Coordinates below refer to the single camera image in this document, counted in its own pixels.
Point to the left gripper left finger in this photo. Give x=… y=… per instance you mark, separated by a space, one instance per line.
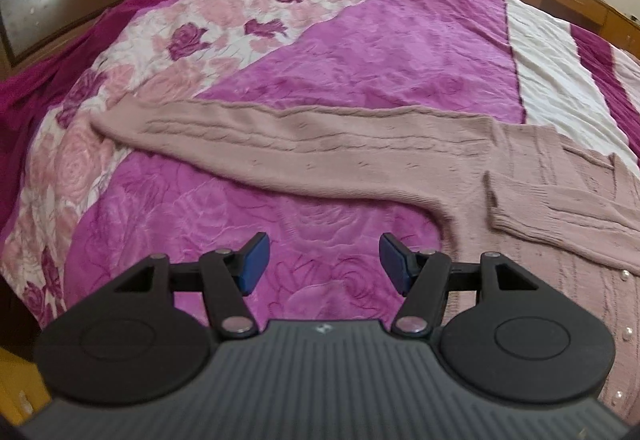
x=152 y=329

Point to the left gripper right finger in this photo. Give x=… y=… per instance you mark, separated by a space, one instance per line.
x=497 y=327

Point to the pink knitted cardigan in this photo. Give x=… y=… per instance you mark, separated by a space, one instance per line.
x=568 y=214

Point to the pink purple floral bedspread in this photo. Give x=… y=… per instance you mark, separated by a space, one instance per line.
x=91 y=207

